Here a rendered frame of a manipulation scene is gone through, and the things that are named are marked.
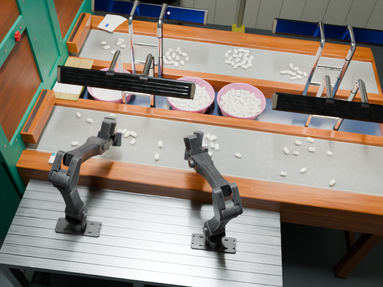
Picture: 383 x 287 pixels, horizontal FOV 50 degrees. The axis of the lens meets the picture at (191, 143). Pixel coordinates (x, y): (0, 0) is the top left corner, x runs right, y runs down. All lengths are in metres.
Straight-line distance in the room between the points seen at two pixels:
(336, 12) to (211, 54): 1.82
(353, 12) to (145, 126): 2.57
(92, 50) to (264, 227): 1.45
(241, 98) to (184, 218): 0.78
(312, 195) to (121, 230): 0.88
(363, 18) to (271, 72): 1.85
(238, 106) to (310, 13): 1.99
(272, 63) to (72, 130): 1.24
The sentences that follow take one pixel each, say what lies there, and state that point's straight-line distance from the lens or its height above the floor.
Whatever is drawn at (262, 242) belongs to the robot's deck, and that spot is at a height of 0.67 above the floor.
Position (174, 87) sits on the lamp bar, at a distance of 1.83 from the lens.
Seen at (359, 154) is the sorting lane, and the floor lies 0.74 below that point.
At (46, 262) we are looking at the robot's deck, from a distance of 1.89.
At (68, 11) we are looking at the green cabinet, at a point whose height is 0.96.
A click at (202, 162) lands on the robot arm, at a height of 1.06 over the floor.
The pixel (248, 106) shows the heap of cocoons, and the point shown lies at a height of 0.74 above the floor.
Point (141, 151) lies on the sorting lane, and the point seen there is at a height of 0.74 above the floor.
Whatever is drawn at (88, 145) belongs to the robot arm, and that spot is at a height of 1.05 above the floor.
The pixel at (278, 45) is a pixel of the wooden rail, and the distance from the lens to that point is 2.68.
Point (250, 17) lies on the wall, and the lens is 4.06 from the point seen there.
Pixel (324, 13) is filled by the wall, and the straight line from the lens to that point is 4.10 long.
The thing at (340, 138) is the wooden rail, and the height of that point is 0.76.
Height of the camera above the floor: 2.35
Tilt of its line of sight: 51 degrees down
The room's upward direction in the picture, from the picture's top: 5 degrees clockwise
